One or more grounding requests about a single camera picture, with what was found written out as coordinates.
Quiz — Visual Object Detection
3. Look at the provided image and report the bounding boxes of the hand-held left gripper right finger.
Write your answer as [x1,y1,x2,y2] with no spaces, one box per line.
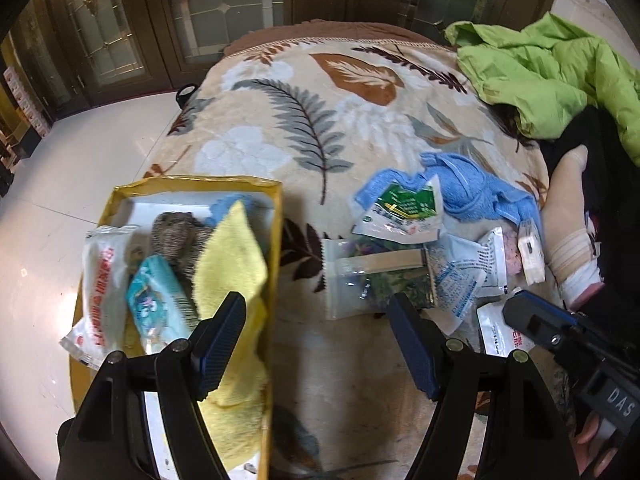
[389,294,581,480]

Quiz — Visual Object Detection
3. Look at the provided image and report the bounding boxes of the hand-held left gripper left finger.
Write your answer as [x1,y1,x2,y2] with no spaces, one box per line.
[57,292,247,480]

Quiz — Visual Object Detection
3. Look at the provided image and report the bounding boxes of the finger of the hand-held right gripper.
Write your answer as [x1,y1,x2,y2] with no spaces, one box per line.
[502,290,586,351]

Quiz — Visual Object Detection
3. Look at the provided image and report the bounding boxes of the white packet with red print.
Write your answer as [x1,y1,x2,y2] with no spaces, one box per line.
[59,224,142,372]
[476,300,543,359]

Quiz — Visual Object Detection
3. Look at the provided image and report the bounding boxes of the pink packet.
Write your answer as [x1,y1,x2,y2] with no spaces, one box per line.
[501,230,525,281]

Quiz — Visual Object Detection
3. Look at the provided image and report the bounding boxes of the small white box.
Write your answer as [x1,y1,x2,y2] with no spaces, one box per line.
[516,219,547,285]

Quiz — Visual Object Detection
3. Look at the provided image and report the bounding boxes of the white packet with black print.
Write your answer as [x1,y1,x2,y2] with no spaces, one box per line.
[470,226,510,297]

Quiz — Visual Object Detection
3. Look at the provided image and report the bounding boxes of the white packet with blue print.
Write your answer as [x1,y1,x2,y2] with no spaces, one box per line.
[427,240,483,336]

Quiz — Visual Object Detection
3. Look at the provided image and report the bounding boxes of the teal tissue pack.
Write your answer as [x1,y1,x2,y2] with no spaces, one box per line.
[125,254,201,353]

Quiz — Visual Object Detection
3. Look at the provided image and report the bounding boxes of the clear bag of dried herbs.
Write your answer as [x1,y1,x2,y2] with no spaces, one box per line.
[322,237,438,321]

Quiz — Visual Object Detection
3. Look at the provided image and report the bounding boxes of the yellow towel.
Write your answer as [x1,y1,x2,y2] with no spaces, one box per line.
[192,200,271,473]

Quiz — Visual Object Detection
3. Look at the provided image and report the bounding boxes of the yellow-edged white foam box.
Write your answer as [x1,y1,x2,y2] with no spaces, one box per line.
[70,175,283,480]

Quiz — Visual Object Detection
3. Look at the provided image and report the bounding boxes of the brown knitted pouch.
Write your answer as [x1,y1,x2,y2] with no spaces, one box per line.
[149,211,217,281]

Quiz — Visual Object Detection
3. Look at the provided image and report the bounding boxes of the light blue cloth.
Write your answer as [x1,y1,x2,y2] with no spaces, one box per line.
[207,193,253,226]

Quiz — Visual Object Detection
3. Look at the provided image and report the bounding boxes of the green and white packet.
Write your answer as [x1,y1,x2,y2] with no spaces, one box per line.
[352,175,446,246]

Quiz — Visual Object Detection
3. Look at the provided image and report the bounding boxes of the blue towel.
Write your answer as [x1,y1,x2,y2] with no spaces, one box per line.
[354,151,545,228]

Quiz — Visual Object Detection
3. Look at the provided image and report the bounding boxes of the person's right hand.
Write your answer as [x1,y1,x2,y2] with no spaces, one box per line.
[575,412,623,478]

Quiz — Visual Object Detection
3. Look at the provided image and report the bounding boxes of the black pants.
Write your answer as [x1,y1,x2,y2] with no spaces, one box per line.
[537,107,640,341]

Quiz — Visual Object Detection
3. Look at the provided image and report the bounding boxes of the person's foot in beige sock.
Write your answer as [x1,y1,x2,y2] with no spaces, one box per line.
[542,145,606,311]

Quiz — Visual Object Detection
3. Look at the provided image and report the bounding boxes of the leaf printed blanket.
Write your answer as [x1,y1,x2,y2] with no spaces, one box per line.
[142,22,601,480]

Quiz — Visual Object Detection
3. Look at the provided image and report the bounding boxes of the green jacket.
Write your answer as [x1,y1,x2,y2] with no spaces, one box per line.
[444,11,640,166]

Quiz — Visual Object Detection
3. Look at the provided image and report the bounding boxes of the stack of white red cartons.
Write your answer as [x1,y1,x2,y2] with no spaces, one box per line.
[0,65,51,141]

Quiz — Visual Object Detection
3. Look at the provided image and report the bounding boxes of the wooden glass doors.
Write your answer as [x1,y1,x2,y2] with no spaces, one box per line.
[0,0,566,126]

